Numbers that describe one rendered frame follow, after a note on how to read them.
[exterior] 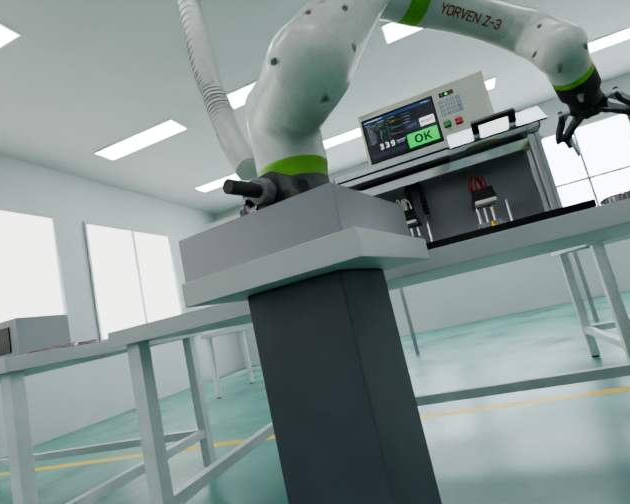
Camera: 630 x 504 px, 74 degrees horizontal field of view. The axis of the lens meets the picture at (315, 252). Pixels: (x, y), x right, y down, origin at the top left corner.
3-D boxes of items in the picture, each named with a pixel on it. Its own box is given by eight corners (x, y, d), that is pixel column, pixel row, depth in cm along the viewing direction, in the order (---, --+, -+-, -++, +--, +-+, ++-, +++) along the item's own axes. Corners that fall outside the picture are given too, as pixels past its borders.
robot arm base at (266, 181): (263, 192, 56) (254, 150, 57) (193, 224, 64) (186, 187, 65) (358, 206, 77) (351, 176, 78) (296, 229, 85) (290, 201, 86)
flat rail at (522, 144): (536, 144, 129) (533, 135, 129) (347, 203, 148) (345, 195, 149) (535, 146, 130) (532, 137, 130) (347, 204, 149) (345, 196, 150)
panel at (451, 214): (557, 224, 139) (530, 141, 144) (367, 272, 159) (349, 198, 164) (556, 225, 140) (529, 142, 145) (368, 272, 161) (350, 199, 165)
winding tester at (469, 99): (498, 126, 136) (481, 70, 139) (370, 169, 149) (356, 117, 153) (491, 160, 173) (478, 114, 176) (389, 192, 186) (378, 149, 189)
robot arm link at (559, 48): (541, 58, 90) (590, 16, 86) (511, 41, 99) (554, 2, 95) (564, 100, 98) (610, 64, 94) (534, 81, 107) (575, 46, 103)
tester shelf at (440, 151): (540, 124, 129) (536, 111, 130) (335, 191, 150) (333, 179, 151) (522, 163, 171) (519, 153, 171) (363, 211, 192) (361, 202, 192)
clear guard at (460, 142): (547, 117, 106) (540, 96, 107) (450, 149, 113) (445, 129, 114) (529, 155, 136) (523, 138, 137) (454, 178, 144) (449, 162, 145)
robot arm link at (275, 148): (273, 169, 65) (249, 58, 68) (254, 200, 80) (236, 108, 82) (348, 162, 70) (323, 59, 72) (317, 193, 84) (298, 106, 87)
